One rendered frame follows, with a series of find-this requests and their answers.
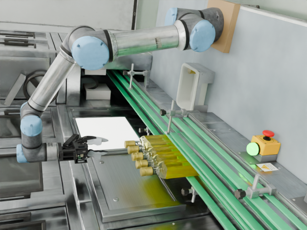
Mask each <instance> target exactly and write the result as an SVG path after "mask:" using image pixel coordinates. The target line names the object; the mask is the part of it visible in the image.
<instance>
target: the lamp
mask: <svg viewBox="0 0 307 230"><path fill-rule="evenodd" d="M247 152H248V154H250V155H259V153H260V146H259V144H258V143H257V142H253V143H249V144H248V145H247Z"/></svg>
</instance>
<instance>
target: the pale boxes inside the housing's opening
mask: <svg viewBox="0 0 307 230"><path fill-rule="evenodd" d="M82 70H83V72H84V74H85V75H106V69H98V70H93V71H91V70H86V69H84V68H82ZM94 86H96V84H86V83H83V89H85V91H83V94H84V96H85V98H86V100H93V99H110V97H111V91H110V89H109V88H108V86H107V85H106V84H98V87H97V88H95V89H88V88H92V87H94Z"/></svg>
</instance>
